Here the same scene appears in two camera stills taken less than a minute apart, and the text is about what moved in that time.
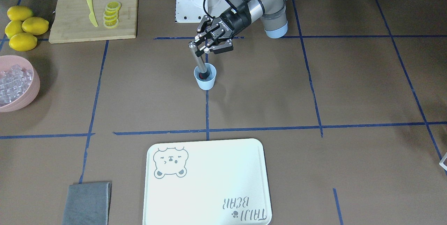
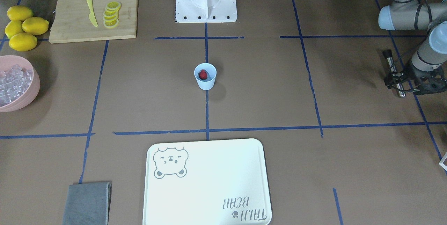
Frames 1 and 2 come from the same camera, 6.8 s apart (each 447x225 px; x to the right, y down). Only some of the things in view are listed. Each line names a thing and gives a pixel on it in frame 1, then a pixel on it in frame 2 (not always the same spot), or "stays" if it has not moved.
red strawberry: x=204 y=75 stays
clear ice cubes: x=14 y=82 stays
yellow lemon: x=19 y=13 stays
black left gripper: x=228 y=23 -> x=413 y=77
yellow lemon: x=35 y=26 stays
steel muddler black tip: x=204 y=73 -> x=388 y=53
